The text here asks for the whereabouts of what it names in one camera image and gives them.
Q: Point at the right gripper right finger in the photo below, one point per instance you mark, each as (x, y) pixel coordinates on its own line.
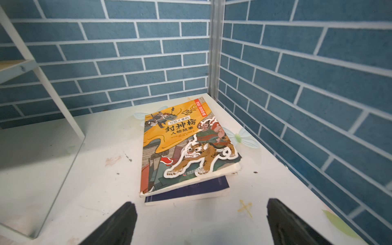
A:
(287, 228)

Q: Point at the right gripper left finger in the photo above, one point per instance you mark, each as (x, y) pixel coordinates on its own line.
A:
(118, 229)

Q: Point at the silver laptop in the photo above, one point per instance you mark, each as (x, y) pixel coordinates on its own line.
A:
(34, 166)

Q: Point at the dark blue book underneath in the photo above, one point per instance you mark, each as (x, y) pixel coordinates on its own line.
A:
(208, 189)

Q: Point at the yellow illustrated book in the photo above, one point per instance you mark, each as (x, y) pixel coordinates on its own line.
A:
(183, 145)

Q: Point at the wooden shelf white frame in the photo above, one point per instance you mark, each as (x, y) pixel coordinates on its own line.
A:
(14, 68)

